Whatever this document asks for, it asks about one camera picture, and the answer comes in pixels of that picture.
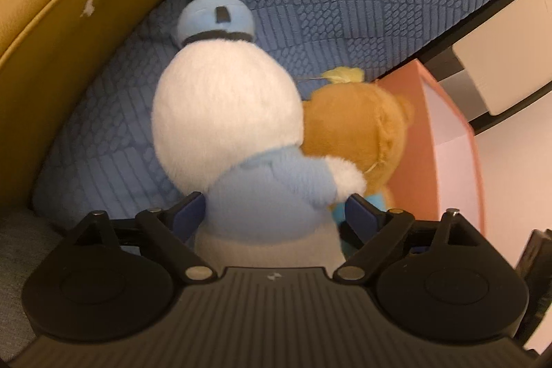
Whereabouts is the pink cardboard box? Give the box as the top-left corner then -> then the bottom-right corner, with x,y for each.
374,60 -> 486,240

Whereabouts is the brown bear plush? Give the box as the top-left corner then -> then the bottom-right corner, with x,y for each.
299,81 -> 415,224

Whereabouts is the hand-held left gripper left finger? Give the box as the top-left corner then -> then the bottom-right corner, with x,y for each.
71,191 -> 219,283

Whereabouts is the mustard yellow cushion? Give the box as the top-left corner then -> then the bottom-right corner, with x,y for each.
0,0 -> 221,214

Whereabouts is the white duck plush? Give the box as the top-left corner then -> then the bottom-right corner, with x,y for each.
151,0 -> 368,266

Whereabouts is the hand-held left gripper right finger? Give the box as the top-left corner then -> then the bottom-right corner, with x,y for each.
334,195 -> 479,281

